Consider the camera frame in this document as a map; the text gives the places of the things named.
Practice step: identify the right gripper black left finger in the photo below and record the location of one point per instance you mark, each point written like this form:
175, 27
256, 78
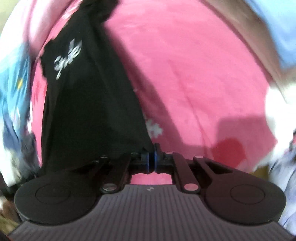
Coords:
68, 195

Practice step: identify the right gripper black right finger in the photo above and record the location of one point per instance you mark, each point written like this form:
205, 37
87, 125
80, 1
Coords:
231, 194

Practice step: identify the black printed t-shirt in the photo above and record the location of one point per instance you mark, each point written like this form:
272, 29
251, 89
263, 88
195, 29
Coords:
90, 107

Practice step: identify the blue patterned quilt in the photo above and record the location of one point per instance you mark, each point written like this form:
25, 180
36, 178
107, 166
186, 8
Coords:
19, 158

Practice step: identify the light blue garment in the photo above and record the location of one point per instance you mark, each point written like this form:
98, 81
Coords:
279, 17

